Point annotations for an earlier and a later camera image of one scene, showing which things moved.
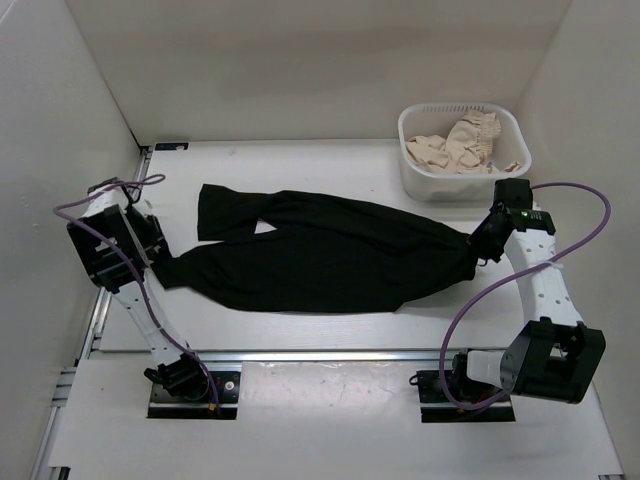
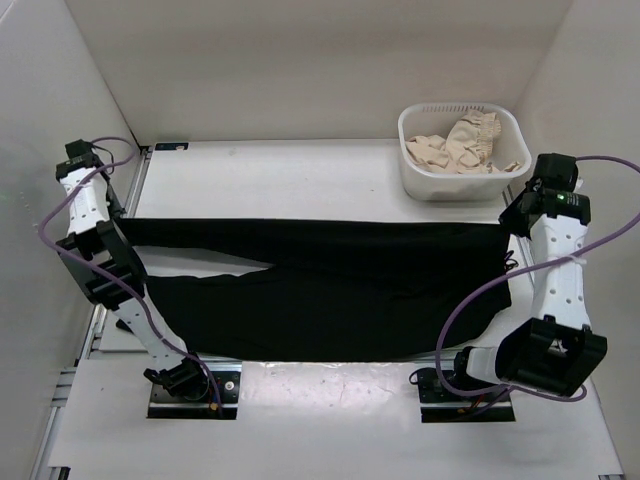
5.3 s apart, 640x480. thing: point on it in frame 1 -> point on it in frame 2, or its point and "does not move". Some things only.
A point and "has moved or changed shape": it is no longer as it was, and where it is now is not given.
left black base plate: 227,390 does not move
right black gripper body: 483,243 -> 513,220
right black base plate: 435,409 does not move
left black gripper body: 146,228 -> 114,207
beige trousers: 462,152 does not move
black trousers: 287,251 has moved or changed shape
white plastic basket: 456,152 does not move
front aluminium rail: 315,356 does not move
